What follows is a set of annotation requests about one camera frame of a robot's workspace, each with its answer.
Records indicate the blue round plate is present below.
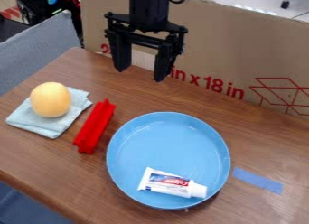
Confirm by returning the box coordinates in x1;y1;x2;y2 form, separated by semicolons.
106;112;230;210

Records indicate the yellow egg-shaped ball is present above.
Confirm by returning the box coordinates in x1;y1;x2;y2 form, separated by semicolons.
30;82;71;117

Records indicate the white toothpaste tube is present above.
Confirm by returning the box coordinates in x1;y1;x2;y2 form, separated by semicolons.
138;167;208;199

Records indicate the grey chair back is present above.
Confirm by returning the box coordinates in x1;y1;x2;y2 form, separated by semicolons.
0;11;80;96

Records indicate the red plastic block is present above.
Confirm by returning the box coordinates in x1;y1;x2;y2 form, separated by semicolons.
74;99;117;154

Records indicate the light blue cloth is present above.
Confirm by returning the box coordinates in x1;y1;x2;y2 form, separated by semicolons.
7;88;92;139

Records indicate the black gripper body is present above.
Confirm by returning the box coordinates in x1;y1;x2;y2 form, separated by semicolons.
106;12;189;54

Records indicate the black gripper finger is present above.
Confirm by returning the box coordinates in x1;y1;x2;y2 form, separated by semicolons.
154;42;181;82
109;33;131;72

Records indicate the brown cardboard box panel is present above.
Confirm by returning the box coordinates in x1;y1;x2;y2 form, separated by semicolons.
79;0;309;119

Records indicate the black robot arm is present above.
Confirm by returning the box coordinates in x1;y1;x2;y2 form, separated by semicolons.
106;0;189;82

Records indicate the black computer with lights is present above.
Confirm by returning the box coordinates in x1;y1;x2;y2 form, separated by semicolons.
16;0;83;46

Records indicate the blue tape strip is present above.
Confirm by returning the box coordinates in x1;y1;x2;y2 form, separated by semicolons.
232;167;282;194

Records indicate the black chair caster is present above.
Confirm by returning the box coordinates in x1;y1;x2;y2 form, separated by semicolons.
280;1;290;9

